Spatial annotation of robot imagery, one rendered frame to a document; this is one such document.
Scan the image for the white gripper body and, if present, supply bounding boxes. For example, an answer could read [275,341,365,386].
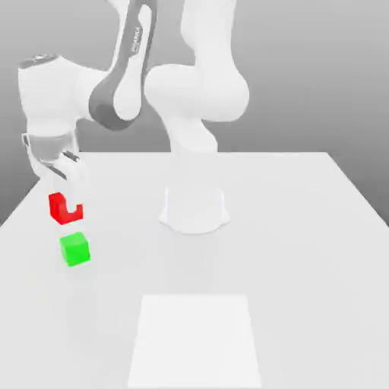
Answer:
[29,150,90,197]

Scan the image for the small green cube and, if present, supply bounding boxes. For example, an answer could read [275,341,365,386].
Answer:
[59,231,91,267]

